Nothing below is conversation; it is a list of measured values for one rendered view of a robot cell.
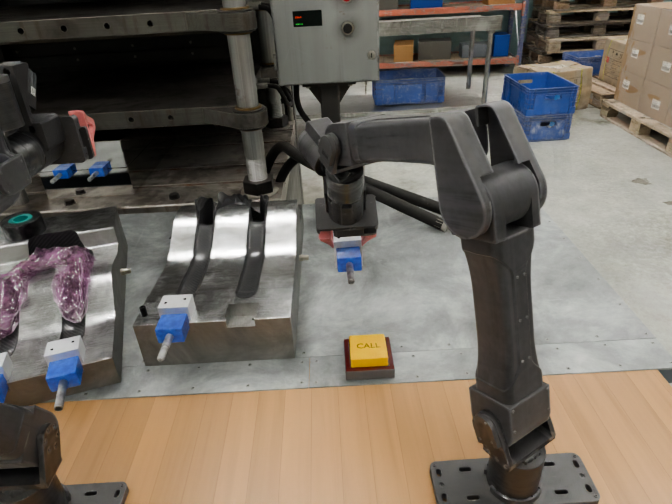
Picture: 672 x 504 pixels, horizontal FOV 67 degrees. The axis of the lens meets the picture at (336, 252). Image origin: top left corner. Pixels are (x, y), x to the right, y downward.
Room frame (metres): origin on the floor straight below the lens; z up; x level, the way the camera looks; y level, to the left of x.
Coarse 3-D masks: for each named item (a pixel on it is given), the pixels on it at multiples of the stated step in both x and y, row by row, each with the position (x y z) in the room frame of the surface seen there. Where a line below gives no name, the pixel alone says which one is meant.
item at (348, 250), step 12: (336, 240) 0.79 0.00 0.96; (348, 240) 0.78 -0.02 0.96; (360, 240) 0.78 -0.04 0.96; (336, 252) 0.77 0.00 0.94; (348, 252) 0.76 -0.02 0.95; (360, 252) 0.76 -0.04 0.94; (336, 264) 0.78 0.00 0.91; (348, 264) 0.73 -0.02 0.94; (360, 264) 0.74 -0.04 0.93; (348, 276) 0.70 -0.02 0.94
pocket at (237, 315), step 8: (232, 304) 0.70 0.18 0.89; (240, 304) 0.70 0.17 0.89; (248, 304) 0.70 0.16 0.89; (256, 304) 0.70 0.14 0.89; (232, 312) 0.70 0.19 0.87; (240, 312) 0.70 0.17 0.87; (248, 312) 0.70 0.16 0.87; (256, 312) 0.70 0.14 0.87; (232, 320) 0.69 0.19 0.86; (240, 320) 0.69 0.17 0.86; (248, 320) 0.69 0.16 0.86
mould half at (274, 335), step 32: (192, 224) 0.95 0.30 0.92; (224, 224) 0.95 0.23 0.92; (288, 224) 0.94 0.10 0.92; (224, 256) 0.87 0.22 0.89; (288, 256) 0.86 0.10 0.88; (160, 288) 0.77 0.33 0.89; (224, 288) 0.76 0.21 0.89; (288, 288) 0.74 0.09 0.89; (192, 320) 0.66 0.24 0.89; (224, 320) 0.66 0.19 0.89; (256, 320) 0.66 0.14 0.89; (288, 320) 0.66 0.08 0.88; (192, 352) 0.66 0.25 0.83; (224, 352) 0.66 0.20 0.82; (256, 352) 0.66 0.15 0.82; (288, 352) 0.66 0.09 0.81
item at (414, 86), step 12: (384, 72) 4.77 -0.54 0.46; (396, 72) 4.77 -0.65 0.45; (408, 72) 4.77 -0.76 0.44; (420, 72) 4.76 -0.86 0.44; (432, 72) 4.76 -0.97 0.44; (372, 84) 4.72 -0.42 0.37; (384, 84) 4.39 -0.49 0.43; (396, 84) 4.38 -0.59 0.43; (408, 84) 4.38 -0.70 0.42; (420, 84) 4.38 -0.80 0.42; (432, 84) 4.38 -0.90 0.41; (444, 84) 4.39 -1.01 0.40; (384, 96) 4.39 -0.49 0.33; (396, 96) 4.38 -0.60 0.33; (408, 96) 4.38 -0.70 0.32; (420, 96) 4.38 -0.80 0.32; (432, 96) 4.38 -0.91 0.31; (444, 96) 4.38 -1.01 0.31
